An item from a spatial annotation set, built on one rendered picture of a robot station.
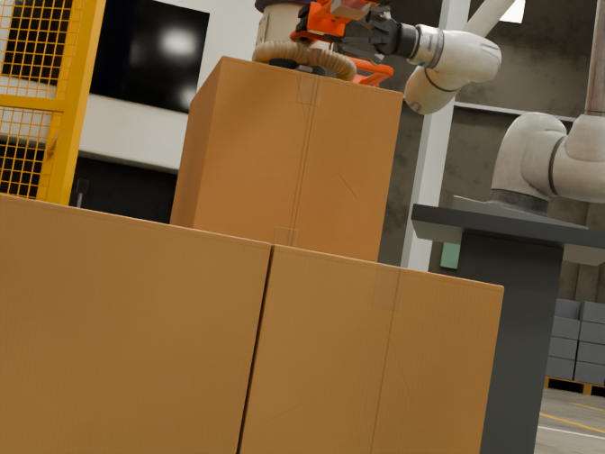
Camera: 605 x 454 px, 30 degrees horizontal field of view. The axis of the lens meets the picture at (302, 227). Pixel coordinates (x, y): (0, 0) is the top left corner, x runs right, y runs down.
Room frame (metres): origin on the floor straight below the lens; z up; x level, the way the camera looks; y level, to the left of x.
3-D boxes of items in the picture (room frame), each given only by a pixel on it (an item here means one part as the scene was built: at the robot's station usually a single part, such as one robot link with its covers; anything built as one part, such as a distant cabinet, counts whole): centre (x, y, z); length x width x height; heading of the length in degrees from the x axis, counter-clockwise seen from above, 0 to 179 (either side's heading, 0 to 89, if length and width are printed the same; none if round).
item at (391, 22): (2.45, -0.13, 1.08); 0.09 x 0.07 x 0.08; 105
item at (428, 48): (2.47, -0.20, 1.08); 0.09 x 0.06 x 0.09; 15
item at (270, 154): (2.65, 0.09, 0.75); 0.60 x 0.40 x 0.40; 11
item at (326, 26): (2.42, 0.03, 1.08); 0.10 x 0.08 x 0.06; 104
